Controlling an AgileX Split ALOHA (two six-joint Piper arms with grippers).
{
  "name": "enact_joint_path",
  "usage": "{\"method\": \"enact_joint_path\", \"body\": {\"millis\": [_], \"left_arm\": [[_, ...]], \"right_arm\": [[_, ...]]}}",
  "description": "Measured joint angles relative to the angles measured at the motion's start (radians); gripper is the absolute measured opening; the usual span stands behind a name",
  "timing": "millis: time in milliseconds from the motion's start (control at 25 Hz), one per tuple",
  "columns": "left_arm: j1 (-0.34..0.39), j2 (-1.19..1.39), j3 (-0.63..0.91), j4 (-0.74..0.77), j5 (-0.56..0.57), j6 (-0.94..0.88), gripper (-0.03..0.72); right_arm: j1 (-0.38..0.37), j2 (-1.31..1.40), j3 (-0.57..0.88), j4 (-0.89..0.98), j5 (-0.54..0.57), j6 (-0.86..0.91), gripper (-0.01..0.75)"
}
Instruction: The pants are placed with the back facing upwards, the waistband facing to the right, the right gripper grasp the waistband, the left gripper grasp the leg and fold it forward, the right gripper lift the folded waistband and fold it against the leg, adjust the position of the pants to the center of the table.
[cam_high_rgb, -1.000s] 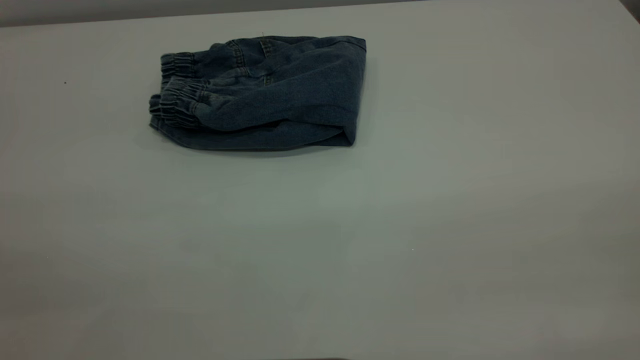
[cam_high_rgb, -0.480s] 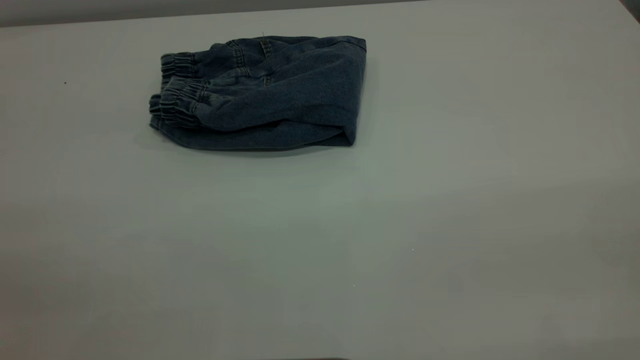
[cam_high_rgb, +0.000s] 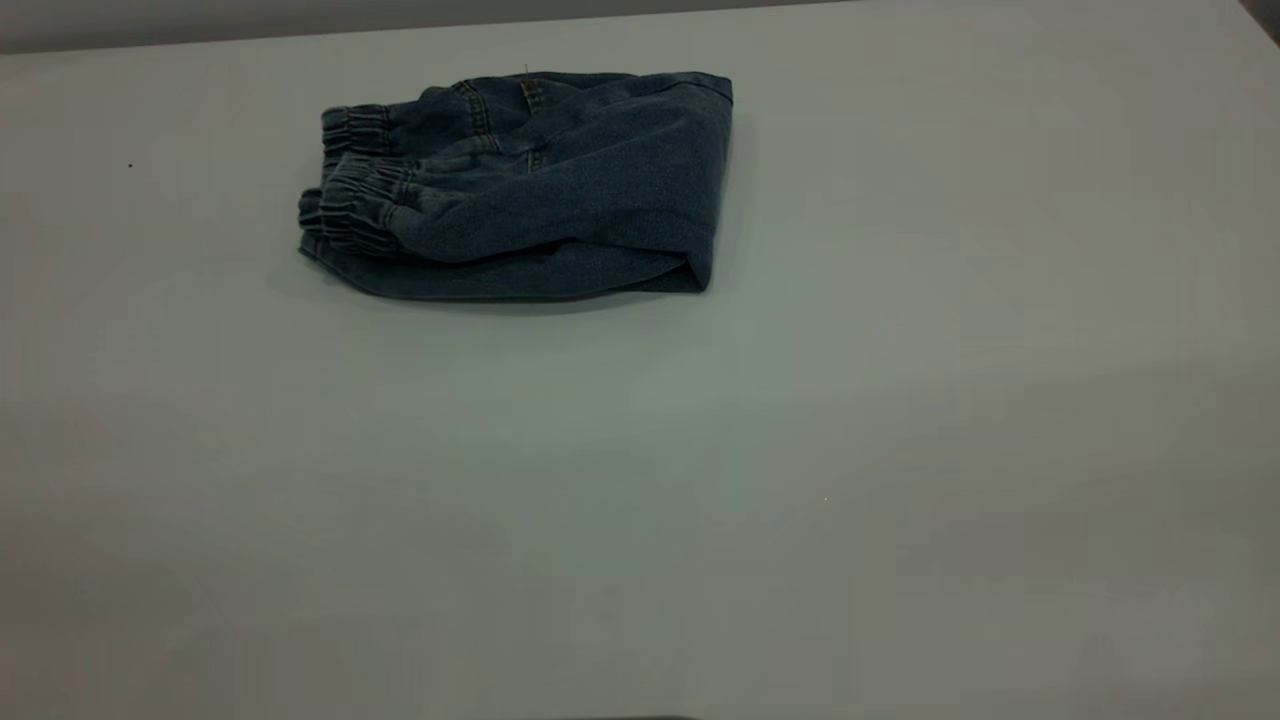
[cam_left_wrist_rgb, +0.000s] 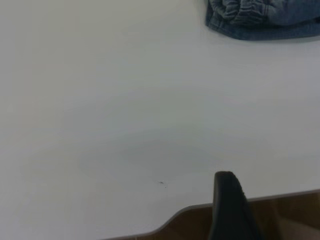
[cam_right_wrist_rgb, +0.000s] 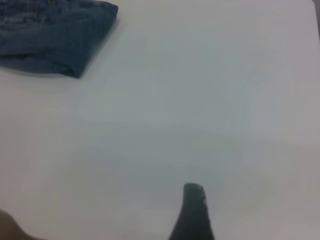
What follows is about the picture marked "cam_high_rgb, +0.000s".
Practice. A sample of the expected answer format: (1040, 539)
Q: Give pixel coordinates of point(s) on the blue denim printed jeans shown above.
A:
(560, 190)

